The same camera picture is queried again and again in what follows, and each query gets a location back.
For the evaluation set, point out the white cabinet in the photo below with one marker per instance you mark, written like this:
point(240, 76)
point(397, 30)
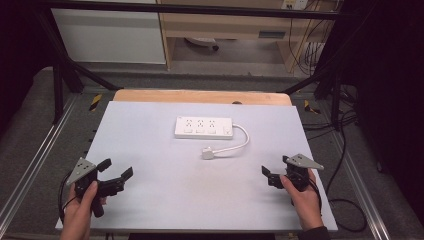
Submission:
point(110, 36)

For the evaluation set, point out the white wall socket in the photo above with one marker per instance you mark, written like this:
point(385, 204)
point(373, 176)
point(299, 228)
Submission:
point(295, 4)

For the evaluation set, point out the office chair wheel base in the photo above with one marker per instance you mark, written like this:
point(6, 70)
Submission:
point(204, 42)

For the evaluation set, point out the aluminium floor rail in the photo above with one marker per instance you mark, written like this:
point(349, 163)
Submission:
point(361, 186)
point(36, 160)

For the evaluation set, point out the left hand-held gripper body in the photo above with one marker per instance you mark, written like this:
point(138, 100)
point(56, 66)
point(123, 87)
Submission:
point(81, 168)

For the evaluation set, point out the black curtain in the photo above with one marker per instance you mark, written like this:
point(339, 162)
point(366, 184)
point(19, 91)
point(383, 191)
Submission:
point(18, 50)
point(386, 83)

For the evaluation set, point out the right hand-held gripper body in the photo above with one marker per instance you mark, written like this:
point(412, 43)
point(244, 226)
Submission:
point(300, 173)

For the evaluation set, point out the person's left hand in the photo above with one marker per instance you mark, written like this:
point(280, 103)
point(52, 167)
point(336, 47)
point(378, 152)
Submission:
point(77, 213)

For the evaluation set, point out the black metal frame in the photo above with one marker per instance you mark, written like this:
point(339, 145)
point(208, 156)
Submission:
point(186, 8)

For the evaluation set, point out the light wooden desk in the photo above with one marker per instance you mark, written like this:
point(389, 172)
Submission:
point(230, 28)

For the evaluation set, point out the white plug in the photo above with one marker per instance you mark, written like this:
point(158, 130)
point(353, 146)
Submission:
point(208, 153)

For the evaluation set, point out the white table mat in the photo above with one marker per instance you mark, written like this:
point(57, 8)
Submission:
point(173, 186)

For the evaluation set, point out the person's right hand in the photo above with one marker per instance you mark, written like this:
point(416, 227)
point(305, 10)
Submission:
point(305, 203)

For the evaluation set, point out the white power strip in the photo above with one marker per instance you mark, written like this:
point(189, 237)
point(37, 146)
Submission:
point(203, 127)

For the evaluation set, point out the wooden table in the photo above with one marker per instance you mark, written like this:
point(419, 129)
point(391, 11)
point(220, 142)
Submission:
point(200, 97)

